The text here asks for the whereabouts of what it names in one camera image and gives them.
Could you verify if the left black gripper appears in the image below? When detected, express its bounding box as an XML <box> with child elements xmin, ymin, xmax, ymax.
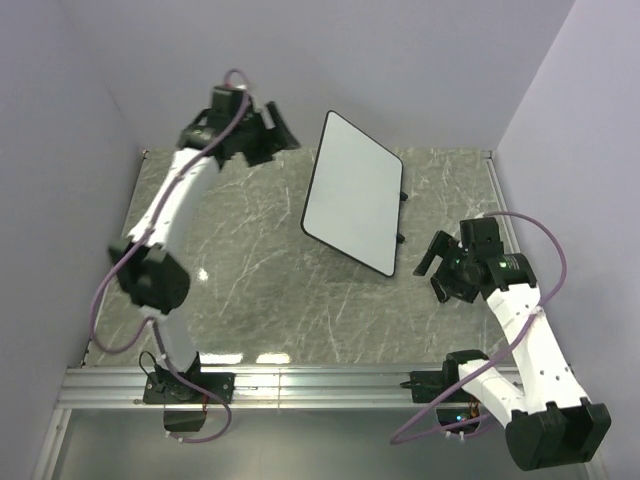
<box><xmin>230</xmin><ymin>101</ymin><xmax>298</xmax><ymax>167</ymax></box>

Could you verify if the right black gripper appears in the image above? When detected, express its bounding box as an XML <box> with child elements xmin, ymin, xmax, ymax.
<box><xmin>413</xmin><ymin>229</ymin><xmax>479</xmax><ymax>303</ymax></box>

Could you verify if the white whiteboard black frame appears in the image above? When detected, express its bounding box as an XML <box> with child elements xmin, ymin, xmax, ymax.
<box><xmin>300</xmin><ymin>110</ymin><xmax>406</xmax><ymax>278</ymax></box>

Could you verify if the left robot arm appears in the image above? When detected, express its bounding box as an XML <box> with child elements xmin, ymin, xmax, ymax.
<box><xmin>108</xmin><ymin>84</ymin><xmax>300</xmax><ymax>402</ymax></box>

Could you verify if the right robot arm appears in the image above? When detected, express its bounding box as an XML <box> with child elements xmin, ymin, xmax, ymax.
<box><xmin>414</xmin><ymin>219</ymin><xmax>611</xmax><ymax>471</ymax></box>

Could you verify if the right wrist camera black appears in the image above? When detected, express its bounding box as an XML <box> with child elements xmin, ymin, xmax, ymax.
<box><xmin>459</xmin><ymin>217</ymin><xmax>504</xmax><ymax>259</ymax></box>

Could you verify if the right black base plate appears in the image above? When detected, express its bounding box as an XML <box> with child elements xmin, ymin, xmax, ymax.
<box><xmin>400</xmin><ymin>370</ymin><xmax>459</xmax><ymax>404</ymax></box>

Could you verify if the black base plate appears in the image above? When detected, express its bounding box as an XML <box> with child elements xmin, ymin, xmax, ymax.
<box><xmin>400</xmin><ymin>370</ymin><xmax>459</xmax><ymax>404</ymax></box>
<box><xmin>142</xmin><ymin>370</ymin><xmax>235</xmax><ymax>405</ymax></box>

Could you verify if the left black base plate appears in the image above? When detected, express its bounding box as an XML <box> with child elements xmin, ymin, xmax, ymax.
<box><xmin>142</xmin><ymin>370</ymin><xmax>235</xmax><ymax>405</ymax></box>

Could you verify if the aluminium front rail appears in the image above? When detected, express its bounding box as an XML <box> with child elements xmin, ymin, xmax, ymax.
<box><xmin>55</xmin><ymin>363</ymin><xmax>441</xmax><ymax>410</ymax></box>

